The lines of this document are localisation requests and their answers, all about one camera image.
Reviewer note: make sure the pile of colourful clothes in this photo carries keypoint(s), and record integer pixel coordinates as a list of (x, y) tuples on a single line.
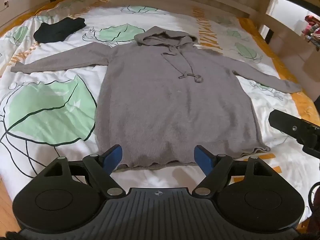
[(312, 30)]

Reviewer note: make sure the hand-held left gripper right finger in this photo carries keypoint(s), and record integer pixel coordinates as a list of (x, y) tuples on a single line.
[(203, 160)]

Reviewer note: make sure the grey knitted hoodie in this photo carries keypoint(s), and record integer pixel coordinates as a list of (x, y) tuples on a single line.
[(160, 100)]

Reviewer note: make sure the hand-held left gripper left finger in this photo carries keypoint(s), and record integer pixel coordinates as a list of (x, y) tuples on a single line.
[(114, 158)]

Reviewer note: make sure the white leaf-print quilt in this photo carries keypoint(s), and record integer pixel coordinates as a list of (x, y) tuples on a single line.
[(50, 110)]

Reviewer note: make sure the black folded cloth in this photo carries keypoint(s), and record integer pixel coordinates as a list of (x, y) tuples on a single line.
[(57, 30)]

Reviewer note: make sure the white shelf unit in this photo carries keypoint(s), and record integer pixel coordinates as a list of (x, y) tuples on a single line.
[(287, 32)]

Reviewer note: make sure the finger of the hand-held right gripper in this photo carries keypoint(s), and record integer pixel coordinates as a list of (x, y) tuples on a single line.
[(287, 123), (312, 150)]

